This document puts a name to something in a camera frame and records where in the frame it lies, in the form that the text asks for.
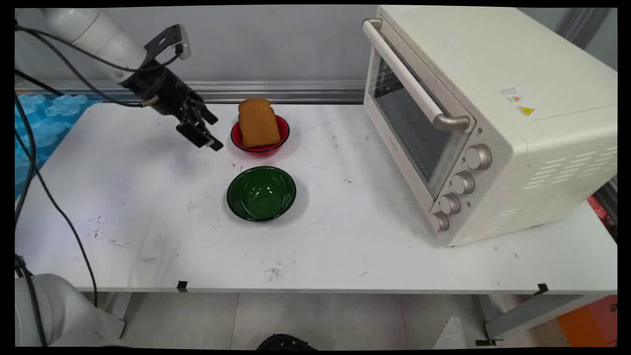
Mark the red patterned object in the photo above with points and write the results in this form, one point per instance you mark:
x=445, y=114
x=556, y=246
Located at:
x=602, y=212

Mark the black round object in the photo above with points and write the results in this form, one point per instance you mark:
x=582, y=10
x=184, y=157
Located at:
x=286, y=342

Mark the green bowl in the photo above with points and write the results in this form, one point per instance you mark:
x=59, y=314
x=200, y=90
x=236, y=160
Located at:
x=261, y=193

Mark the grey metal frame post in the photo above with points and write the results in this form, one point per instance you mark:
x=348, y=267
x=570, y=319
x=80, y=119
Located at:
x=586, y=24

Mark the black tape piece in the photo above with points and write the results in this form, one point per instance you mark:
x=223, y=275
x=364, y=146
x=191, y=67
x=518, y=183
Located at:
x=542, y=288
x=182, y=286

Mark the yellow warning sticker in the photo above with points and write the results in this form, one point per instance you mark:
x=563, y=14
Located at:
x=526, y=111

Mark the brown toast slice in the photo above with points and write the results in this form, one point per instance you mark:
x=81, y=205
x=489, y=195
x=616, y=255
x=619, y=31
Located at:
x=258, y=123

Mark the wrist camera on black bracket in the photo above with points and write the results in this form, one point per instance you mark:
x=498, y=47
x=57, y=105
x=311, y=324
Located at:
x=170, y=39

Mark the red bowl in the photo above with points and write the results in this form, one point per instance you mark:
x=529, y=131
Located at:
x=261, y=147

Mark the orange box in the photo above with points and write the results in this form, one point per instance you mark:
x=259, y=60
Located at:
x=589, y=323

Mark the white label sticker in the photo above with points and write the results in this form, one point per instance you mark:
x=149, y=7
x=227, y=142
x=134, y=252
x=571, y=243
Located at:
x=510, y=94

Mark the aluminium rail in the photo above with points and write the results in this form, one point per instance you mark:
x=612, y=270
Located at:
x=276, y=91

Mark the blue foam mat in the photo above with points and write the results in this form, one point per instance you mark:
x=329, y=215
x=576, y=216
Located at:
x=44, y=128

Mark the large silver oven knob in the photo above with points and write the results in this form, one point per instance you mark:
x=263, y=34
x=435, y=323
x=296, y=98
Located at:
x=478, y=157

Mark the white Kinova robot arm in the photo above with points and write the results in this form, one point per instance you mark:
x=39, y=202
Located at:
x=93, y=32

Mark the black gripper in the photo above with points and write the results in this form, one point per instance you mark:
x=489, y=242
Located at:
x=165, y=88

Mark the cream toaster oven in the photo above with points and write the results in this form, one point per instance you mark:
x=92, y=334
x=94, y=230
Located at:
x=532, y=123

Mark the white table leg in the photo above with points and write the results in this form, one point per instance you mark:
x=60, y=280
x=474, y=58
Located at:
x=532, y=313

